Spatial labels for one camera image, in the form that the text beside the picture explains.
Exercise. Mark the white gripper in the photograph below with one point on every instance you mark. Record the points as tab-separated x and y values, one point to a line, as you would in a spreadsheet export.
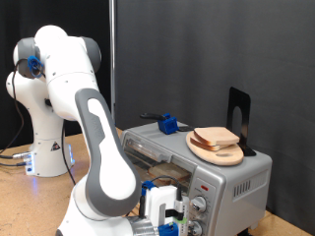
154	203

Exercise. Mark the white bread slice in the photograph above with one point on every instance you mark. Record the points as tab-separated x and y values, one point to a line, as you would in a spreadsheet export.
170	170
216	135
205	146

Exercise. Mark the oval wooden cutting board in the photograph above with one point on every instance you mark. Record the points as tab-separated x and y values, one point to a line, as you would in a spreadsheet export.
226	157

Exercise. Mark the vertical metal pole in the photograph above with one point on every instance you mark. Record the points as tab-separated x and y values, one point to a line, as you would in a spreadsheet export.
113	49

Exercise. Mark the metal spatula with blue block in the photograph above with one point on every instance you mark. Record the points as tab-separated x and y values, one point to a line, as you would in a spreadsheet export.
167	124

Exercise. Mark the silver oven knob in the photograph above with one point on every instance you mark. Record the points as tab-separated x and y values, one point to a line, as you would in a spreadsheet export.
199	204
197	228

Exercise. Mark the silver toaster oven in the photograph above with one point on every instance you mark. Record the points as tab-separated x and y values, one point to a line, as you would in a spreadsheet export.
229	183

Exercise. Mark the white wrist camera blue mount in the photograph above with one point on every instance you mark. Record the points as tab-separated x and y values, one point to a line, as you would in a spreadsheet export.
182	209

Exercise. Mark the black backdrop curtain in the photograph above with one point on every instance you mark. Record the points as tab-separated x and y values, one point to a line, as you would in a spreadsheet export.
6	19

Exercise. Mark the dark grey backdrop curtain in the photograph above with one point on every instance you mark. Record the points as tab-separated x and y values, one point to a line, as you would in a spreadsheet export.
213	49

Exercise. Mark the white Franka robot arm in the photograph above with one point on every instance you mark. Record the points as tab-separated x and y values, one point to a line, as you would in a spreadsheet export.
98	131

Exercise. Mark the black metal bookend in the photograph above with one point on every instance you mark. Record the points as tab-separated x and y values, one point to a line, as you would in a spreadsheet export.
241	101

